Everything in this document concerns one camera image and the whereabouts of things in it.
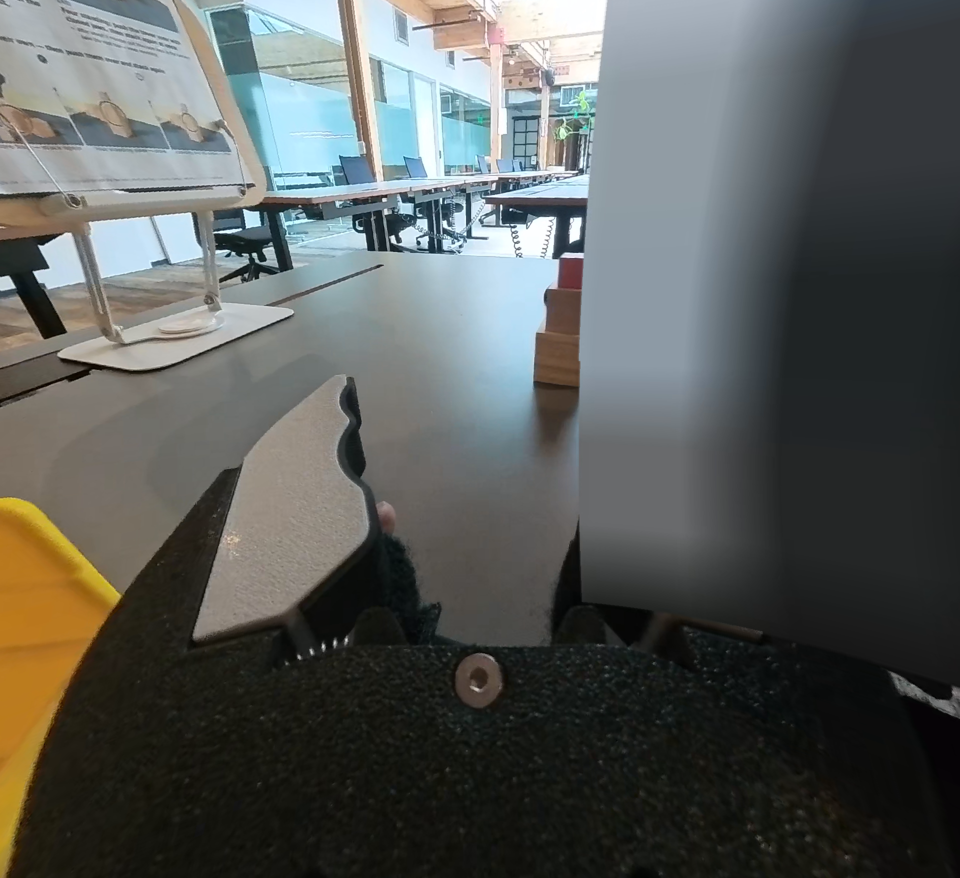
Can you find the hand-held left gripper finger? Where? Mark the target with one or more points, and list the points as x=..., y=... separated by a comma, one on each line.
x=293, y=518

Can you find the large wooden cube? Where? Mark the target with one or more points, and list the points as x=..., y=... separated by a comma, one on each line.
x=557, y=358

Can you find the medium wooden cube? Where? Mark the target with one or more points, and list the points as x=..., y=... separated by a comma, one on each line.
x=563, y=311

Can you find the small red cube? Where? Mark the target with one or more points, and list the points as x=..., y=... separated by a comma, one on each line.
x=570, y=274

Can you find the yellow plastic bin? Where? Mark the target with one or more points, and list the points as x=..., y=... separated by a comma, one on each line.
x=45, y=623

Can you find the black office chair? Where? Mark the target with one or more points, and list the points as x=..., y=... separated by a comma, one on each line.
x=243, y=241

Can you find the wooden office table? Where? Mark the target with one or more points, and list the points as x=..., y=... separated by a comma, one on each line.
x=543, y=196
x=375, y=193

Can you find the white instruction sheet stand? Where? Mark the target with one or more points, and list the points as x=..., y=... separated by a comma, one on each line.
x=240, y=173

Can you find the printed instruction sheet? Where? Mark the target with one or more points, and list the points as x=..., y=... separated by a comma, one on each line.
x=105, y=68

